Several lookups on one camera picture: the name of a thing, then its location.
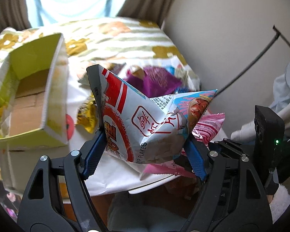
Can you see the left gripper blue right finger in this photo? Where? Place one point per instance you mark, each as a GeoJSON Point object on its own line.
{"type": "Point", "coordinates": [196, 152]}

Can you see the brown right curtain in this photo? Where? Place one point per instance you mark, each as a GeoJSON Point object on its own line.
{"type": "Point", "coordinates": [151, 10]}

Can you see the floral patterned bed blanket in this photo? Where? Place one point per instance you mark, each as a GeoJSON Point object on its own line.
{"type": "Point", "coordinates": [116, 44]}

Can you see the pink striped snack bag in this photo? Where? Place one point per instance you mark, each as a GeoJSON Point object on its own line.
{"type": "Point", "coordinates": [205, 131]}

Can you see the purple snack bag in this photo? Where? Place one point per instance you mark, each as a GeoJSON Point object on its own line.
{"type": "Point", "coordinates": [152, 81]}

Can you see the brown left curtain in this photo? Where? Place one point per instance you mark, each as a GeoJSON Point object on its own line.
{"type": "Point", "coordinates": [14, 13]}

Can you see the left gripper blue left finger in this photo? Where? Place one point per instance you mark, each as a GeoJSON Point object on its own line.
{"type": "Point", "coordinates": [92, 151]}

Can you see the yellow green cardboard box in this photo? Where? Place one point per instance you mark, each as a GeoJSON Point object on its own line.
{"type": "Point", "coordinates": [33, 93]}

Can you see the yellow snack packet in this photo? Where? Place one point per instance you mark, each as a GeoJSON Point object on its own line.
{"type": "Point", "coordinates": [86, 114]}

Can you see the brown curtain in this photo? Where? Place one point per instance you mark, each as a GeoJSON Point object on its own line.
{"type": "Point", "coordinates": [14, 13]}
{"type": "Point", "coordinates": [151, 10]}

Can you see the white red shrimp flakes bag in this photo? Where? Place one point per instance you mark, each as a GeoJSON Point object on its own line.
{"type": "Point", "coordinates": [144, 130]}

